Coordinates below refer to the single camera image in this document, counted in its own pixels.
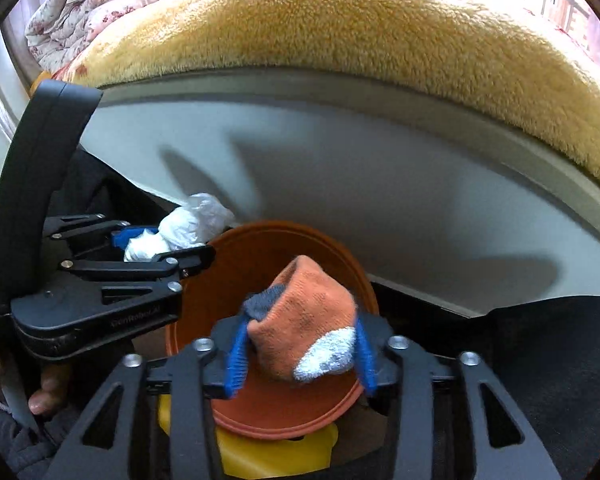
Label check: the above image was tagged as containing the white bed frame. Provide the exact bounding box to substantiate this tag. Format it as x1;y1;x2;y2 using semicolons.
77;67;600;320

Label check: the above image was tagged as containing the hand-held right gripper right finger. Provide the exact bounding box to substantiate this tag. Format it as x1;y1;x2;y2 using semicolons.
355;315;563;480

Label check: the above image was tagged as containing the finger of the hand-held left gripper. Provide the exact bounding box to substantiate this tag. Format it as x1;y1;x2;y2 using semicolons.
57;244;217;306
42;213;161;250

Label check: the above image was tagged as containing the orange plastic bin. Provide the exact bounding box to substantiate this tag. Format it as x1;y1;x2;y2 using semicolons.
165;220;381;442

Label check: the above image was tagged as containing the person's left forearm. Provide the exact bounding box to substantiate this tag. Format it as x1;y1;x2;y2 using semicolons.
0;380;86;480

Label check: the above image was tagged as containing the person's left hand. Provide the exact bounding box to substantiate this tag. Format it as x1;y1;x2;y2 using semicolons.
0;347;78;417

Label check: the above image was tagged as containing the pink floral quilt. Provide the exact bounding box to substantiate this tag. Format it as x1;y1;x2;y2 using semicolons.
24;0;241;73

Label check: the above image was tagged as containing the orange grey white sock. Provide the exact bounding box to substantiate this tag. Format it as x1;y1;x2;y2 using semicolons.
241;255;359;383

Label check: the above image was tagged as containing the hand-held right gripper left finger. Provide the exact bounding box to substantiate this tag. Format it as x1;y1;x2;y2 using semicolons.
44;316;253;480

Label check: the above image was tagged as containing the floral plush blanket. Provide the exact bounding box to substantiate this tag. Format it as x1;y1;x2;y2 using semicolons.
50;0;600;183

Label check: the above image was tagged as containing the yellow plastic object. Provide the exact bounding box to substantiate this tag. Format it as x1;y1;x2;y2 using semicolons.
157;394;341;479

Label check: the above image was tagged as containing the dark cloth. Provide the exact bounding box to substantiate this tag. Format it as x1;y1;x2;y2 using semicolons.
62;147;185;246
370;294;600;480

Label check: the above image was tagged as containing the white plastic bag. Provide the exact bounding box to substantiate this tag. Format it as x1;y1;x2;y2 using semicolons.
124;192;238;263

